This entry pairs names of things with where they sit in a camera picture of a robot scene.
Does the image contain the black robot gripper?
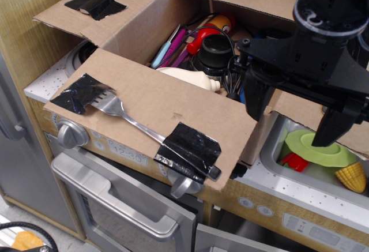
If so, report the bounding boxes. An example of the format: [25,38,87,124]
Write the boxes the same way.
[238,0,368,147]

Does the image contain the large brown cardboard box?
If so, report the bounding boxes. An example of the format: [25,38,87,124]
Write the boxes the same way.
[32,0,369,193]

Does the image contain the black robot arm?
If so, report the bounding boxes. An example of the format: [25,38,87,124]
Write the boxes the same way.
[237,0,368,146]

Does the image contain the silver toy sink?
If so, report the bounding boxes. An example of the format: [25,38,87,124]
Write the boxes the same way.
[259,116,368,209]

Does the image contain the red toy piece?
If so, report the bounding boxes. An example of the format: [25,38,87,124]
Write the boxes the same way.
[278,152,309,172]

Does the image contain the green plastic plate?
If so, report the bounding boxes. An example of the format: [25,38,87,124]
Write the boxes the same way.
[279,130,357,167]

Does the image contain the black block under box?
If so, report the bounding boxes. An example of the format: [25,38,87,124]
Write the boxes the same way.
[229,163,248,179]

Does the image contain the wooden toy kitchen unit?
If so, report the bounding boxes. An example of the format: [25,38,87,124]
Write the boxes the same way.
[1,0,368,251]

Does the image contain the yellow toy corn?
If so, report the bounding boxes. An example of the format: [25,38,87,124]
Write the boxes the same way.
[335,161,367,193]

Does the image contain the black cylindrical blender base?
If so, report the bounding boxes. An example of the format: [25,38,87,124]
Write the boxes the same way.
[190,34,234,81]

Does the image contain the cream squeeze bottle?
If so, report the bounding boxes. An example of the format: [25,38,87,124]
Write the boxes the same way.
[157,67,221,92]

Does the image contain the orange toy bottle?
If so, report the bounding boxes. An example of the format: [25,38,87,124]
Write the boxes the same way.
[207,12,236,33]

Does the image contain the red toy utensil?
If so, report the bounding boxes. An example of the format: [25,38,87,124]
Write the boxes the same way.
[187,27,221,55]

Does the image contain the right silver stove knob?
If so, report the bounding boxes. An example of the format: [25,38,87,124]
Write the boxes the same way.
[167,170,204,198]

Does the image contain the silver stove knob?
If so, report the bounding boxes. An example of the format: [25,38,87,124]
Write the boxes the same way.
[57,119,89,149]
[167,170,204,198]

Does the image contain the silver dishwasher door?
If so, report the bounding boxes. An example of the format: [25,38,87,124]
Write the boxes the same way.
[194,224,284,252]

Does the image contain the silver fork on flap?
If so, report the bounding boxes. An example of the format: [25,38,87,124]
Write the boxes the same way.
[91,91,166,146]

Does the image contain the silver oven door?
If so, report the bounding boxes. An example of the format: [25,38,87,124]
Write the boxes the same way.
[51,153,196,251]

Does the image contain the black tape over fork tines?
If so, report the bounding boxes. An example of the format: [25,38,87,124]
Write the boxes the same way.
[50,73,114,115]

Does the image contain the silver toy stove burner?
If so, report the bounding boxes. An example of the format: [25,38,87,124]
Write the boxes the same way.
[65,40,97,77]

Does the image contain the black tape on left flap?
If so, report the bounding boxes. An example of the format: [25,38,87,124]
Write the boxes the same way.
[65,0,127,21]

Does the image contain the left silver stove knob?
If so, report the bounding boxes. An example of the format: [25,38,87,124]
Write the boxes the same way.
[57,119,89,149]

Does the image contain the grey toy refrigerator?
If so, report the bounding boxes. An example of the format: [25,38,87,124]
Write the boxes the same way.
[0,52,77,232]

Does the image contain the orange object bottom left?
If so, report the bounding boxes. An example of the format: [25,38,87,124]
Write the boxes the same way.
[11,231,44,251]

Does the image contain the black coiled cable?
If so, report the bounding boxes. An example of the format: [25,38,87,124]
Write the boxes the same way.
[221,55,244,101]

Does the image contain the black tape over fork handle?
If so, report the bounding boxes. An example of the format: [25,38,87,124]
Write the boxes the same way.
[154,123,221,184]

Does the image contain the purple handled utensil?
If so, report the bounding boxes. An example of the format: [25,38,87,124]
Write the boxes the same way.
[155,27,189,69]

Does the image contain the light blue handled knife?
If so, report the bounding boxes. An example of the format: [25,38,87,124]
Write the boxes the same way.
[151,24,180,69]

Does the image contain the black cable bottom left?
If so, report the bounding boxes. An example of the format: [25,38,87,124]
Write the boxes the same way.
[0,221,58,252]

